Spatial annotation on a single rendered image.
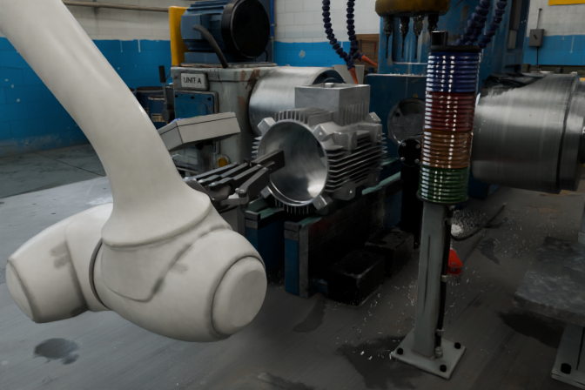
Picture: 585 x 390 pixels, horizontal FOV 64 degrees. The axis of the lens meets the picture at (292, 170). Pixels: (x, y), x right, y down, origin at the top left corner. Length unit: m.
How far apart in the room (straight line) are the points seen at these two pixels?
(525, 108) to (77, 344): 0.88
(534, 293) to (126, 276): 0.49
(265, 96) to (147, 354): 0.79
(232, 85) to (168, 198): 0.96
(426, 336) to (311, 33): 7.34
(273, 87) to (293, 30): 6.83
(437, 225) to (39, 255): 0.45
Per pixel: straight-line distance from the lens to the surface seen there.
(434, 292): 0.66
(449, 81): 0.57
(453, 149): 0.59
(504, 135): 1.02
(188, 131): 0.96
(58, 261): 0.54
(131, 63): 7.04
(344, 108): 0.87
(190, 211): 0.42
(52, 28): 0.46
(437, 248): 0.63
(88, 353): 0.76
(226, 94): 1.38
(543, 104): 1.03
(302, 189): 0.93
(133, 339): 0.77
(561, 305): 0.66
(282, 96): 1.27
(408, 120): 1.32
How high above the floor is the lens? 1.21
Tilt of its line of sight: 15 degrees down
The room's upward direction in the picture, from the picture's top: straight up
